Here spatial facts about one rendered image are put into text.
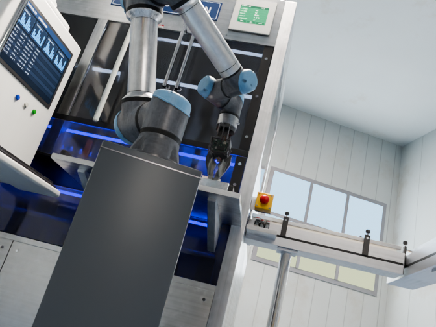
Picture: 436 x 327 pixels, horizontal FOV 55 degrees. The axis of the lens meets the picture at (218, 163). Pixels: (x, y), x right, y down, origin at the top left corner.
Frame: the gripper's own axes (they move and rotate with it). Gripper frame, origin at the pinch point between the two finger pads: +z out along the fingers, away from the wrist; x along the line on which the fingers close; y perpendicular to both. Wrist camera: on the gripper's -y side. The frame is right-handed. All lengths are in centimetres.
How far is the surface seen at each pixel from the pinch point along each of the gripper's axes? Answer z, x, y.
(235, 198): 5.6, 9.7, 3.9
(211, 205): 7.7, 1.0, -4.3
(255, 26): -97, -5, -35
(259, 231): 5.7, 18.6, -36.0
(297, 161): -155, 38, -333
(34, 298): 54, -65, -36
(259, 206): -4.7, 16.4, -35.4
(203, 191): 5.6, -1.6, 3.9
